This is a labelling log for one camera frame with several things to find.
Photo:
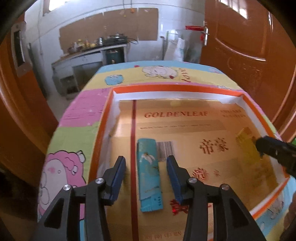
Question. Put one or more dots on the white plastic bag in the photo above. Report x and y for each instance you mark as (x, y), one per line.
(183, 45)

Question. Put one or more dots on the teal flower-print box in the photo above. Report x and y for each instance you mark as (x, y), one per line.
(149, 181)

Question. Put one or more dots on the colourful cartoon tablecloth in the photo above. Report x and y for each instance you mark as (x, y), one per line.
(72, 148)

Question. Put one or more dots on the brown wooden door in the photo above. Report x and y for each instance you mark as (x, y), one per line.
(246, 42)

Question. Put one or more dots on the silver door handle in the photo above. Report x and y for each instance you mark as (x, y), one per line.
(205, 35)

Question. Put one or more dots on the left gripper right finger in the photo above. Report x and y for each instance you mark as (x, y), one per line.
(232, 220)

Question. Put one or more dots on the orange-rimmed cardboard tray box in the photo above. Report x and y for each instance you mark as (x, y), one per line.
(210, 132)

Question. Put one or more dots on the grey kitchen counter cabinet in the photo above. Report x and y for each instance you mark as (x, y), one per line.
(72, 73)

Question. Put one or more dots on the brown cardboard wall panel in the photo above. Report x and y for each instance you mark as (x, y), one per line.
(142, 24)

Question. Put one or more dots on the black gas stove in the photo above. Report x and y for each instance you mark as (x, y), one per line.
(115, 40)

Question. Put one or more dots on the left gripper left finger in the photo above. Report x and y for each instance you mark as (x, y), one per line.
(61, 220)

